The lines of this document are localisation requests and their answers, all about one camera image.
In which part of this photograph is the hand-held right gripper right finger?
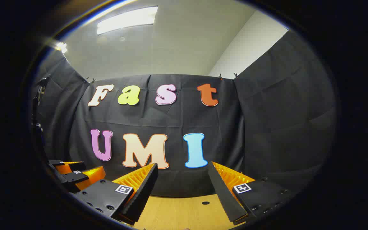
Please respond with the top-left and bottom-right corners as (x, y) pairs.
(208, 161), (296, 224)

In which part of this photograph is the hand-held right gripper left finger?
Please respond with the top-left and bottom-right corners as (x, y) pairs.
(71, 163), (159, 226)

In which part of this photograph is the black backdrop cloth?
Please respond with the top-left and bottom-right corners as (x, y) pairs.
(32, 30), (338, 198)

